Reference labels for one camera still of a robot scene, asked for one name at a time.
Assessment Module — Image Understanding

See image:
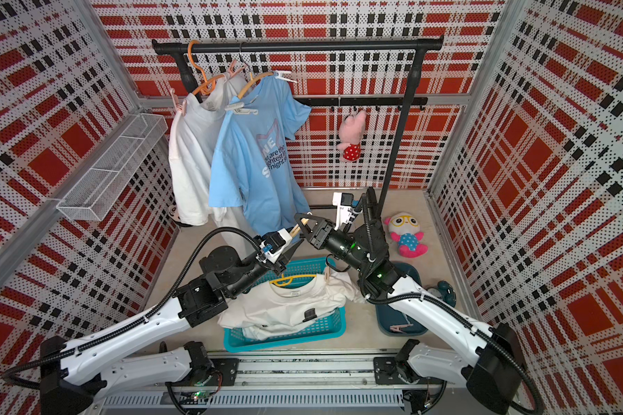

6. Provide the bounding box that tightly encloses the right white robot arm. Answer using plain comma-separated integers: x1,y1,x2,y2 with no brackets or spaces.
294,188,544,414

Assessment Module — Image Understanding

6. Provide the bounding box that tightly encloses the aluminium front rail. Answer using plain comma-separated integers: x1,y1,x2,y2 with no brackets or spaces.
82,351,479,411

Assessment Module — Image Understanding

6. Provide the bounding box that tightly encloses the yellow plastic hanger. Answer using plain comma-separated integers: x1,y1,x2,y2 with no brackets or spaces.
269,274,317,289

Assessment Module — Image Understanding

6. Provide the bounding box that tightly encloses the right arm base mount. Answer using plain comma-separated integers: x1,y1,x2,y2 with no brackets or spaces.
373,356,429,386

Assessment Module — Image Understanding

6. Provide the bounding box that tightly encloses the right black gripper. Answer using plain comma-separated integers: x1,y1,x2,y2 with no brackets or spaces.
297,213,368,275

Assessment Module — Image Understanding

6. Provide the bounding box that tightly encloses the black-haired boy doll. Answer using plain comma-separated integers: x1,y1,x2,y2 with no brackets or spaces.
168,205,179,223

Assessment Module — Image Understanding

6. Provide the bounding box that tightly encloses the white owl plush toy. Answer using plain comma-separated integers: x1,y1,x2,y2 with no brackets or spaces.
383,212,428,259

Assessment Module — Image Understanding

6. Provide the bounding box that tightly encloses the light blue cloth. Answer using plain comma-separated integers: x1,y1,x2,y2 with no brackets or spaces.
209,76,311,234

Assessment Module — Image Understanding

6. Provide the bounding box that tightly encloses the yellow clothespin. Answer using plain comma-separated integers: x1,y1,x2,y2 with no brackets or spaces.
289,218,309,238

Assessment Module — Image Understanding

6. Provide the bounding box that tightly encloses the white printed t-shirt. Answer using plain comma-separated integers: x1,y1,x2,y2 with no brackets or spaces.
169,75,254,235
218,270,364,340

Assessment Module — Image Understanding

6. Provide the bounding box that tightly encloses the black wall hook rail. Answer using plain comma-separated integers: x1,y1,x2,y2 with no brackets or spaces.
295,96,404,109

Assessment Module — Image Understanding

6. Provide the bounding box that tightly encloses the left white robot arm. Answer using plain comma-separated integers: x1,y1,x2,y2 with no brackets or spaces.
2,227,299,414

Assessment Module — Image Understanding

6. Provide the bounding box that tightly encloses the black clothes rack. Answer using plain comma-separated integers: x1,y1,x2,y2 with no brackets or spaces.
152,36,444,212

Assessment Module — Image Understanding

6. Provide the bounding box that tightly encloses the dark teal clothespin bin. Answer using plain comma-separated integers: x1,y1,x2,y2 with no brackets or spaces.
376,261,427,337

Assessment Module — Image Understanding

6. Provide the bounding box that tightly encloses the white clothespin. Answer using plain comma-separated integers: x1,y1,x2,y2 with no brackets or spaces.
225,101,259,115
273,70,298,84

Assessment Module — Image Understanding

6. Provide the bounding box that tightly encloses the teal tray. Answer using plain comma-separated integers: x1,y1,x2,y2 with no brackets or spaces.
223,257,346,353

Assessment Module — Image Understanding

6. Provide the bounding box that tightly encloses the white wire mesh basket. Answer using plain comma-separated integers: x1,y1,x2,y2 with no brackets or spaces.
56,112,167,221

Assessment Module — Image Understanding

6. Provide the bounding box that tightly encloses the pink pig plush toy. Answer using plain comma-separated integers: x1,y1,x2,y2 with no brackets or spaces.
337,111,367,162

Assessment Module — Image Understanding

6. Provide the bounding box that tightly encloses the wooden hanger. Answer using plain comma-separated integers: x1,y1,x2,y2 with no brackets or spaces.
236,72,275,100

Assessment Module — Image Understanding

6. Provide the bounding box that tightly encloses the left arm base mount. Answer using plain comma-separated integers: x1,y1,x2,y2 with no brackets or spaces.
172,358,240,387

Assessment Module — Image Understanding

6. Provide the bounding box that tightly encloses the orange plastic hanger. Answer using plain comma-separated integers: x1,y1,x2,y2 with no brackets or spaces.
187,40,227,96

